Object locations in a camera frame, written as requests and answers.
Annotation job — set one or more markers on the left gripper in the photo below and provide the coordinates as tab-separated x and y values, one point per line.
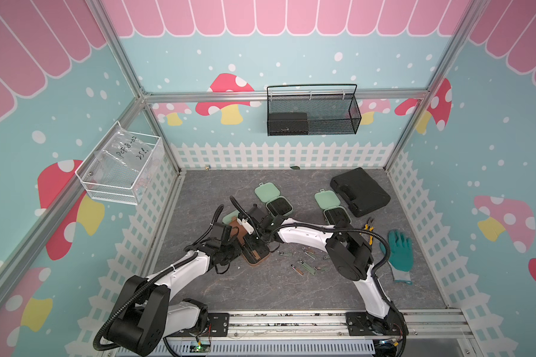
237	252

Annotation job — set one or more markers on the green case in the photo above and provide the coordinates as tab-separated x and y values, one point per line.
228	219
276	204
331	207

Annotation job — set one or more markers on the brown case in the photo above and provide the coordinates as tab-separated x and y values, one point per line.
257	254

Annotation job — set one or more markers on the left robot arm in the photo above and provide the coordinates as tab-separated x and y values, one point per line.
142	315

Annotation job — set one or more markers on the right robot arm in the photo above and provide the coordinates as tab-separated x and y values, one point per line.
356	254

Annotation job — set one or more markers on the brown nail clipper low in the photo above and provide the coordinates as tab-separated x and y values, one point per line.
297	270

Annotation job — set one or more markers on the black plastic tool case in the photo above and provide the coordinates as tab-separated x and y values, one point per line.
360	192

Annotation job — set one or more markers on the black box in basket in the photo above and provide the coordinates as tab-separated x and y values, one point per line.
287	123

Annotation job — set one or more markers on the clear plastic bag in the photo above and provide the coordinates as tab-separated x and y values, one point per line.
127	163

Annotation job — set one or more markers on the green work glove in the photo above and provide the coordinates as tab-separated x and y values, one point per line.
401	260

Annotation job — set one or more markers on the yellow handled pliers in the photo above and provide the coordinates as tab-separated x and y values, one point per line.
369	227

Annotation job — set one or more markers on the black wire wall basket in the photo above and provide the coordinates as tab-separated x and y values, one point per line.
332	108

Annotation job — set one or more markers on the front aluminium rail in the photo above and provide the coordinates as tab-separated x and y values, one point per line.
334	324

